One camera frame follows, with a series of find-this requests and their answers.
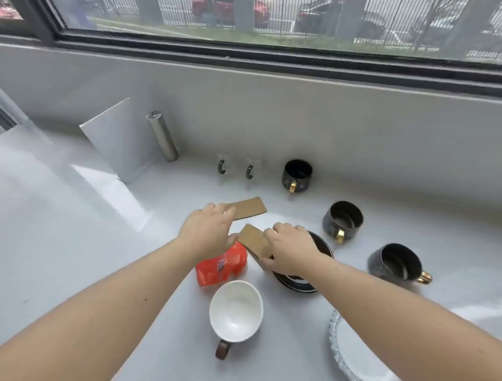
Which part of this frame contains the person's right hand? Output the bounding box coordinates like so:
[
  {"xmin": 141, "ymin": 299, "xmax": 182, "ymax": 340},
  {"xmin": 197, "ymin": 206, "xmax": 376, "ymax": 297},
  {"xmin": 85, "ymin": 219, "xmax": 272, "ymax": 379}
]
[{"xmin": 258, "ymin": 222, "xmax": 326, "ymax": 277}]

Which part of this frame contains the person's left hand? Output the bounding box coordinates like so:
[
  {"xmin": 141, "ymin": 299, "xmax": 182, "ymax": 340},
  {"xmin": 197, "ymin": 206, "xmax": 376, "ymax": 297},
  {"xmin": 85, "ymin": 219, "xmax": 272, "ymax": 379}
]
[{"xmin": 177, "ymin": 203, "xmax": 241, "ymax": 272}]

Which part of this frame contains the black saucer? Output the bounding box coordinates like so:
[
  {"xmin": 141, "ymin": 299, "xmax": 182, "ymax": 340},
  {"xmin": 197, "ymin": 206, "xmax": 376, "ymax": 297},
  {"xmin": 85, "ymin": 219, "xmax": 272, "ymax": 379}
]
[{"xmin": 270, "ymin": 230, "xmax": 335, "ymax": 294}]

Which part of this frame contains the orange snack packet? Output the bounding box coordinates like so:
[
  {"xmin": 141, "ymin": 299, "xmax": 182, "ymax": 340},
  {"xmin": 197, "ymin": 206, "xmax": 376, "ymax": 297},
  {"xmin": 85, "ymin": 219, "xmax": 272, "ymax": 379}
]
[{"xmin": 195, "ymin": 241, "xmax": 248, "ymax": 287}]

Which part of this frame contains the brown cardboard sleeve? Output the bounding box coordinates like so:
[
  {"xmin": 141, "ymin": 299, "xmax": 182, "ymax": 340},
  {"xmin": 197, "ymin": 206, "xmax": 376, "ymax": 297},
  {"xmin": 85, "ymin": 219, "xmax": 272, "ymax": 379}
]
[
  {"xmin": 223, "ymin": 196, "xmax": 268, "ymax": 220},
  {"xmin": 236, "ymin": 223, "xmax": 275, "ymax": 272}
]

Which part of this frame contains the black mug gold handle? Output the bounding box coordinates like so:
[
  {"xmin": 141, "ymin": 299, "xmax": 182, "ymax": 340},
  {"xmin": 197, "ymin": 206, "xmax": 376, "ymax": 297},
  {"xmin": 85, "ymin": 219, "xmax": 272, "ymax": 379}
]
[
  {"xmin": 367, "ymin": 243, "xmax": 433, "ymax": 285},
  {"xmin": 323, "ymin": 200, "xmax": 364, "ymax": 245},
  {"xmin": 281, "ymin": 159, "xmax": 314, "ymax": 194}
]

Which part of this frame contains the clear glass cup green handle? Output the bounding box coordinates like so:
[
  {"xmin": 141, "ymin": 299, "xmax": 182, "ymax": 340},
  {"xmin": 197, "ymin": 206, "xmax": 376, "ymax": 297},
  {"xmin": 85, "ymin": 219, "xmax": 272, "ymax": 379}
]
[
  {"xmin": 216, "ymin": 153, "xmax": 237, "ymax": 176},
  {"xmin": 245, "ymin": 156, "xmax": 267, "ymax": 181}
]

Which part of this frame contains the white cup brown handle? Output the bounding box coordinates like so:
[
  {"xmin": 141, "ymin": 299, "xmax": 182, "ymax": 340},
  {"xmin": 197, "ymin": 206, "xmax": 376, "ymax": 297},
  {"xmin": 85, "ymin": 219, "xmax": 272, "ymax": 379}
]
[{"xmin": 209, "ymin": 280, "xmax": 264, "ymax": 361}]

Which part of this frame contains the white plate scalloped rim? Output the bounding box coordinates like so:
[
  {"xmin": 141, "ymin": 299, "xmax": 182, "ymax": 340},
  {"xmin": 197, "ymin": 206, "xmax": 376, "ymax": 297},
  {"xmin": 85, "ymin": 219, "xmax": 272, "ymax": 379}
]
[{"xmin": 328, "ymin": 310, "xmax": 383, "ymax": 381}]

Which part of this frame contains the person's left forearm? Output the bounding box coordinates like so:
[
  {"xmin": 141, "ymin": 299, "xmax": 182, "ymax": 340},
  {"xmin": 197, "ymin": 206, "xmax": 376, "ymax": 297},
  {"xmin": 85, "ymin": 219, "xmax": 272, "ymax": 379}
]
[{"xmin": 0, "ymin": 237, "xmax": 214, "ymax": 381}]

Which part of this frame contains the person's right forearm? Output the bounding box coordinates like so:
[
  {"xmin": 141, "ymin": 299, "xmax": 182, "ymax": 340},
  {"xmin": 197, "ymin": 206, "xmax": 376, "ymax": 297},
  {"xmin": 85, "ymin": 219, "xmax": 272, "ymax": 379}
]
[{"xmin": 300, "ymin": 257, "xmax": 502, "ymax": 381}]

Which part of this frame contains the steel cylinder grinder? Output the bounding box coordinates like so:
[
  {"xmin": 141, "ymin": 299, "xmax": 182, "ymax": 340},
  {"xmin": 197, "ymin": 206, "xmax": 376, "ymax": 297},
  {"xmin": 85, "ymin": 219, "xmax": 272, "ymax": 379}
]
[{"xmin": 145, "ymin": 110, "xmax": 179, "ymax": 162}]

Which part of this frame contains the white board stand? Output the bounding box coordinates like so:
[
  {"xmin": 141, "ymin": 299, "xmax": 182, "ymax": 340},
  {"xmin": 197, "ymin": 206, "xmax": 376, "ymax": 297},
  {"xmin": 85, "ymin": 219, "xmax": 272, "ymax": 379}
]
[{"xmin": 79, "ymin": 97, "xmax": 162, "ymax": 184}]

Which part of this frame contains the red car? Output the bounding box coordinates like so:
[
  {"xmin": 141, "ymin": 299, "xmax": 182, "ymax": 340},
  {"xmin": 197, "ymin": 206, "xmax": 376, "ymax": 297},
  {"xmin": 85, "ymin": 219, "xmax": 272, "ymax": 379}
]
[{"xmin": 191, "ymin": 0, "xmax": 270, "ymax": 29}]

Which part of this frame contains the dark car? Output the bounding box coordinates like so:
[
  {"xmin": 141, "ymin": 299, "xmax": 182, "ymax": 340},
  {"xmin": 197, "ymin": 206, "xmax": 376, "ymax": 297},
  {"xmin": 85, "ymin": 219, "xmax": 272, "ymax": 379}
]
[{"xmin": 294, "ymin": 0, "xmax": 387, "ymax": 40}]

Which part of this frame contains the black metal fence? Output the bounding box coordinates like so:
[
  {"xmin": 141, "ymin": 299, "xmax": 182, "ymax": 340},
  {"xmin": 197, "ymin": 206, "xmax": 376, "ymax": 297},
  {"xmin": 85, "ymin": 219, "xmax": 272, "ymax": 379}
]
[{"xmin": 156, "ymin": 0, "xmax": 502, "ymax": 60}]

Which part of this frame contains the dark window frame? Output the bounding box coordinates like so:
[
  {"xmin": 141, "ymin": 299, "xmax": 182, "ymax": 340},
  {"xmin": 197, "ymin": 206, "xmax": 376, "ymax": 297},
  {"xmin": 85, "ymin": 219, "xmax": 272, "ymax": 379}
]
[{"xmin": 0, "ymin": 0, "xmax": 502, "ymax": 99}]

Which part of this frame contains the grey side window frame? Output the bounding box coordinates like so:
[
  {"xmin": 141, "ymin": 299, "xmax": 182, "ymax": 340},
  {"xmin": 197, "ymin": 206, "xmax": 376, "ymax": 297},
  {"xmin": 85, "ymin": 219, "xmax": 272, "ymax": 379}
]
[{"xmin": 0, "ymin": 88, "xmax": 25, "ymax": 134}]

